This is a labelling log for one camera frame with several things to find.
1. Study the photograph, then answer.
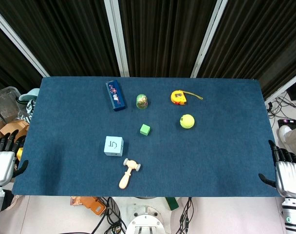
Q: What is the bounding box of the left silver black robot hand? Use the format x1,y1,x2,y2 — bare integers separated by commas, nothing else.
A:
0,129,29,187

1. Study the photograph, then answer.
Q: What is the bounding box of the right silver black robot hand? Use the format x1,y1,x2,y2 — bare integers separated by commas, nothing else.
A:
258,139,296,198

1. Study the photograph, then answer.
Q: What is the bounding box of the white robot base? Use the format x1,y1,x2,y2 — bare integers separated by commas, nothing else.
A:
113,196,174,234

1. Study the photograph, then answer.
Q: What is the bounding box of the yellow tennis ball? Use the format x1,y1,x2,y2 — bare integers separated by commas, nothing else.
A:
179,114,195,129

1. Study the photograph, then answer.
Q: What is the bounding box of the person's beige trouser leg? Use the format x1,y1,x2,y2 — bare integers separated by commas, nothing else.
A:
284,126,296,158

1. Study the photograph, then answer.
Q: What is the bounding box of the brown cardboard box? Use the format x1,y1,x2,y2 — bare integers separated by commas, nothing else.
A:
0,119,30,142

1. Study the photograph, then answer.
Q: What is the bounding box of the person's white shoe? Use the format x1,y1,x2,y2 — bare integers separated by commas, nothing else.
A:
278,125,293,147

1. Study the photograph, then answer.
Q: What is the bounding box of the black power strip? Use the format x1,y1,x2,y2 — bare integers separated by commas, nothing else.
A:
277,118,296,128

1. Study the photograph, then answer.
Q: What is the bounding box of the clear plastic storage bin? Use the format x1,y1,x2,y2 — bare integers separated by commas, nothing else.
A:
0,86,21,124

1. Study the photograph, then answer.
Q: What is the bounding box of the blue felt table mat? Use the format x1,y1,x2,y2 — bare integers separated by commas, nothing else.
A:
12,77,280,197

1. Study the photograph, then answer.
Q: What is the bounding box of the light blue number cube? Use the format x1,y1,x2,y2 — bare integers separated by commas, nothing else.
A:
103,136,125,157

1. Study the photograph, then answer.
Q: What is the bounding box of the green block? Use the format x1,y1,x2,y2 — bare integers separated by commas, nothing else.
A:
165,196,179,211

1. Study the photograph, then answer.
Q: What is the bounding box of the wooden toy hammer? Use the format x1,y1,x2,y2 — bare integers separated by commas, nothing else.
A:
118,157,142,190

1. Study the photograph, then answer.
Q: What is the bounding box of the yellow tape measure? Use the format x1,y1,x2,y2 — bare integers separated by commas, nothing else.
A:
170,90,204,106

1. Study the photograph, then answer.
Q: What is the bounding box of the dark blue rectangular box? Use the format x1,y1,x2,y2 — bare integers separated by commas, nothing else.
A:
105,79,128,112

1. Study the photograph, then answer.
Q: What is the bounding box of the small green cube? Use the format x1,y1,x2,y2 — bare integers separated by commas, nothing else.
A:
140,123,151,136

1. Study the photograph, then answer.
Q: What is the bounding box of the green patterned egg toy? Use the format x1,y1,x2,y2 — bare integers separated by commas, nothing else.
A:
136,94,148,110

